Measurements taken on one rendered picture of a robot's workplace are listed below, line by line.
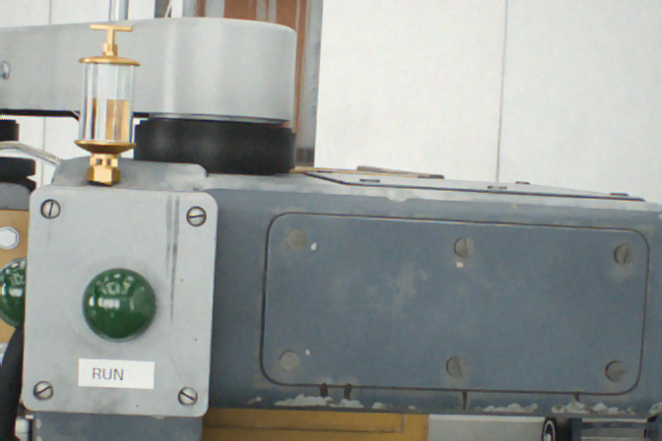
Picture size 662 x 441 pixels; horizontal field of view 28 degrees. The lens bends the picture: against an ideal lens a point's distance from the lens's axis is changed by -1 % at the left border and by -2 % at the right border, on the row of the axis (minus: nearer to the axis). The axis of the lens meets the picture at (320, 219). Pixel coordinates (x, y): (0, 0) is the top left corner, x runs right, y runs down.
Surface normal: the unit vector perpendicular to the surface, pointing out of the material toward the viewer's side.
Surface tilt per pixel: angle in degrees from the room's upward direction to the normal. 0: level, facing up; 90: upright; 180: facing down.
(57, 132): 90
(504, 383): 90
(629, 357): 90
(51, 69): 90
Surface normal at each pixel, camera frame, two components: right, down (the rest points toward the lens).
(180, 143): -0.32, 0.04
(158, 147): -0.62, 0.00
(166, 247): 0.11, 0.06
